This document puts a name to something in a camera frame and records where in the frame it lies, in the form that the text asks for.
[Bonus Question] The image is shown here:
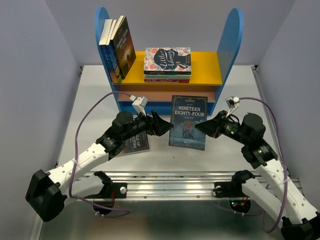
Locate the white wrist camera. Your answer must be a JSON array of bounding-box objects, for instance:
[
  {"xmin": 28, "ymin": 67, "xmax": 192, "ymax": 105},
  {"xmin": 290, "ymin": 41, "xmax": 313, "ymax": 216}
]
[
  {"xmin": 225, "ymin": 96, "xmax": 240, "ymax": 117},
  {"xmin": 129, "ymin": 94, "xmax": 149, "ymax": 116}
]

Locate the Little Women floral book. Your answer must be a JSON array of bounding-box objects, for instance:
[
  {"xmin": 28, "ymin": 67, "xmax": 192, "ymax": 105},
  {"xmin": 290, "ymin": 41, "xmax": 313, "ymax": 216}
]
[{"xmin": 143, "ymin": 47, "xmax": 192, "ymax": 76}]

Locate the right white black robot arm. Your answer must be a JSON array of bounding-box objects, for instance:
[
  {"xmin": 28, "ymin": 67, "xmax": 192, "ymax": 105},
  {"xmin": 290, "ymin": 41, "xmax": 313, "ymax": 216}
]
[{"xmin": 195, "ymin": 110, "xmax": 320, "ymax": 240}]

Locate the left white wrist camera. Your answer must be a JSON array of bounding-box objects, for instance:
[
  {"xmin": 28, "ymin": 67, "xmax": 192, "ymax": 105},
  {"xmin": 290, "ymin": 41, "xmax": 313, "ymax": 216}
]
[{"xmin": 129, "ymin": 94, "xmax": 149, "ymax": 116}]

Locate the Nineteen Eighty-Four blue book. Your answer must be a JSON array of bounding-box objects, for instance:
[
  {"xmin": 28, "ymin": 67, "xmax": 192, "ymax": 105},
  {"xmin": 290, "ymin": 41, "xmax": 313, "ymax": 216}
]
[{"xmin": 168, "ymin": 95, "xmax": 208, "ymax": 151}]

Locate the Jane Eyre blue book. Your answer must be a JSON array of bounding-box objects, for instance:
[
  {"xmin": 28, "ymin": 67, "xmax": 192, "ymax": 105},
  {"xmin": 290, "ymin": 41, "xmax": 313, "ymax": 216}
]
[{"xmin": 99, "ymin": 19, "xmax": 117, "ymax": 84}]

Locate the aluminium rail frame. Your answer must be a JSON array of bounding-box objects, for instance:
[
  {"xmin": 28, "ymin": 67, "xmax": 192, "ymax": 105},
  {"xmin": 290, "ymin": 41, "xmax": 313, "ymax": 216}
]
[{"xmin": 36, "ymin": 65, "xmax": 287, "ymax": 240}]

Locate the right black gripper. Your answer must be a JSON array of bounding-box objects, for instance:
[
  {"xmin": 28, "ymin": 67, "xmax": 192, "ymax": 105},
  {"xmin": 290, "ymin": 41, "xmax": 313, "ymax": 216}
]
[{"xmin": 194, "ymin": 110, "xmax": 250, "ymax": 145}]

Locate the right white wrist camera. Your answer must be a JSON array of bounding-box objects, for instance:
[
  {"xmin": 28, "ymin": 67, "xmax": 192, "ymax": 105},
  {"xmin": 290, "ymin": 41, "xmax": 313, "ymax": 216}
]
[{"xmin": 225, "ymin": 96, "xmax": 240, "ymax": 117}]

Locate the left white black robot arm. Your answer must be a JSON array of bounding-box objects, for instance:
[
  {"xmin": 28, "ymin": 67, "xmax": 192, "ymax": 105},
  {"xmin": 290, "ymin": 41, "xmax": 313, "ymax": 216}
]
[{"xmin": 25, "ymin": 111, "xmax": 174, "ymax": 222}]

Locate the Three Days To See book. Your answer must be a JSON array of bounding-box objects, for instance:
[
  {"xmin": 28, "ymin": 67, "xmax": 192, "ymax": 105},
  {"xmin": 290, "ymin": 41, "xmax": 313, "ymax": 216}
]
[{"xmin": 110, "ymin": 15, "xmax": 136, "ymax": 80}]

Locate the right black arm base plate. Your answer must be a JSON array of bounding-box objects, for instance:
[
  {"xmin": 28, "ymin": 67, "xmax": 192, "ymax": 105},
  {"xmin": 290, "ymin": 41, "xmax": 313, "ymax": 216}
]
[{"xmin": 212, "ymin": 180, "xmax": 266, "ymax": 199}]

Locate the dark brown book underneath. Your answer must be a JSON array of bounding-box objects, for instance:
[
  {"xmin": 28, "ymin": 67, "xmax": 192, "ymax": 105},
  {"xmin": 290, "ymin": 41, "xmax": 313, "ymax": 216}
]
[{"xmin": 118, "ymin": 132, "xmax": 150, "ymax": 156}]

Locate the blue yellow wooden bookshelf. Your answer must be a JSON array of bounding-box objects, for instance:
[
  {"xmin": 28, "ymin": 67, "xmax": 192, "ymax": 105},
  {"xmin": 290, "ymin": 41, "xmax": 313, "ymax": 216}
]
[{"xmin": 95, "ymin": 6, "xmax": 244, "ymax": 116}]

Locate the green spine book in stack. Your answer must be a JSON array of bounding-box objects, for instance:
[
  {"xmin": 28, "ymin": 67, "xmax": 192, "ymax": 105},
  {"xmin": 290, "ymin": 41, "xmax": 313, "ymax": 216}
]
[{"xmin": 144, "ymin": 74, "xmax": 191, "ymax": 80}]

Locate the Animal Farm book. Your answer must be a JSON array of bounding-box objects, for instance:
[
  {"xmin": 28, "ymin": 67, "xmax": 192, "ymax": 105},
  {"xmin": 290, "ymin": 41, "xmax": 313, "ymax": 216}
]
[{"xmin": 107, "ymin": 19, "xmax": 123, "ymax": 84}]

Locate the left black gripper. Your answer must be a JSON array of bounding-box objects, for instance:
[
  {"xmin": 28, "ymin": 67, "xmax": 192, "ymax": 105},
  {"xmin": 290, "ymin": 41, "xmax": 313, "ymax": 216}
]
[{"xmin": 122, "ymin": 108, "xmax": 173, "ymax": 142}]

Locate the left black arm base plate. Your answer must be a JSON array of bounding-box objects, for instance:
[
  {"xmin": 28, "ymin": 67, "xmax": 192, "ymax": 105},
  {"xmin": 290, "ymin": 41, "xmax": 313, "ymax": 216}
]
[{"xmin": 84, "ymin": 182, "xmax": 128, "ymax": 199}]

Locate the red spine book in stack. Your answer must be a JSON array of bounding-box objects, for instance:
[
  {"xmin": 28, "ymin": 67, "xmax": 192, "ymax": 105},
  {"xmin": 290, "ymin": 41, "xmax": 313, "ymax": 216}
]
[{"xmin": 144, "ymin": 78, "xmax": 190, "ymax": 84}]

